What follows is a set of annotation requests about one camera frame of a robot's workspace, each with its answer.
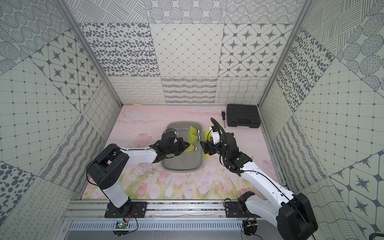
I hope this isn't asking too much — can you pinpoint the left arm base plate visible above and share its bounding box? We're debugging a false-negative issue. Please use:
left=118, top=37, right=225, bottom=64
left=105, top=201, right=148, bottom=219

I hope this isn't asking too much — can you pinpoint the black round connector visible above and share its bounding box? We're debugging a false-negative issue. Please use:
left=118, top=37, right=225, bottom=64
left=243, top=220, right=258, bottom=236

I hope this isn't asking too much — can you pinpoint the black handled screwdriver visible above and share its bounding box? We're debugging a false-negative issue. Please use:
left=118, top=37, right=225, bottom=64
left=221, top=111, right=226, bottom=129

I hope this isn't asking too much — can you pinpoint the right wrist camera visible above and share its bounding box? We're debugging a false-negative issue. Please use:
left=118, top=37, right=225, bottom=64
left=210, top=118, right=228, bottom=146

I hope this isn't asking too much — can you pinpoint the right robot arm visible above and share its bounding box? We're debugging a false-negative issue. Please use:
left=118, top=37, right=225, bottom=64
left=200, top=132, right=319, bottom=240

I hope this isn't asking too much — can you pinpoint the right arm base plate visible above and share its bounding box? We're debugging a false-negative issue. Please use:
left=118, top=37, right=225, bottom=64
left=223, top=201, right=255, bottom=218

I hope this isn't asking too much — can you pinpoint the black plastic tool case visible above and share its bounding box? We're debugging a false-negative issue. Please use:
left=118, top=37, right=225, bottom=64
left=226, top=104, right=261, bottom=129

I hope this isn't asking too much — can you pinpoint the aluminium mounting rail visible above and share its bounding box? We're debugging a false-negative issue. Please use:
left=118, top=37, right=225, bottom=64
left=61, top=199, right=308, bottom=221

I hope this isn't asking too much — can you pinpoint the grey plastic storage box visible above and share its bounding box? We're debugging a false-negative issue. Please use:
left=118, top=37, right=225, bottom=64
left=160, top=121, right=205, bottom=173

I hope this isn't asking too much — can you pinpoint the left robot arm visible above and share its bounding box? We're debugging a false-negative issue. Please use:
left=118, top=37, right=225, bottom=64
left=86, top=130, right=192, bottom=209

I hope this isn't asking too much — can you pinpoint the green circuit board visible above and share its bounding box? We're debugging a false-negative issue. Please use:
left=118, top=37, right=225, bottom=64
left=115, top=222, right=128, bottom=229

